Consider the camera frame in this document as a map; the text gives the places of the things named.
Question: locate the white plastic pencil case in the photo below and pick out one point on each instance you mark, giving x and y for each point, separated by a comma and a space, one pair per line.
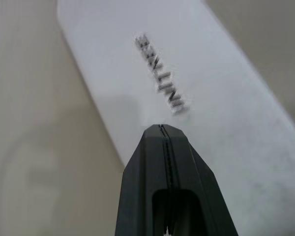
211, 73

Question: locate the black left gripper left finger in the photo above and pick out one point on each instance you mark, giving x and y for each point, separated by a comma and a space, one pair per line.
140, 177

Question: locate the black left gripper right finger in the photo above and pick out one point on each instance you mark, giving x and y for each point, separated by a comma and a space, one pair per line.
201, 186

